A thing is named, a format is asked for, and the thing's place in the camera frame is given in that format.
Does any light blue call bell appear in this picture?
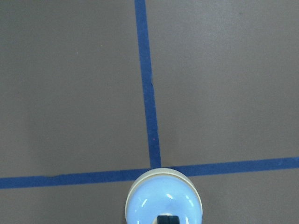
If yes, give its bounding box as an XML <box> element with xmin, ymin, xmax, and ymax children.
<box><xmin>125</xmin><ymin>168</ymin><xmax>203</xmax><ymax>224</ymax></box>

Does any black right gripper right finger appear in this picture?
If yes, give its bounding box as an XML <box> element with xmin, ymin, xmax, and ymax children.
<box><xmin>168</xmin><ymin>216</ymin><xmax>180</xmax><ymax>224</ymax></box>

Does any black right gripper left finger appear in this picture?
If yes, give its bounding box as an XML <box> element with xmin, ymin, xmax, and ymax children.
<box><xmin>157</xmin><ymin>215</ymin><xmax>168</xmax><ymax>224</ymax></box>

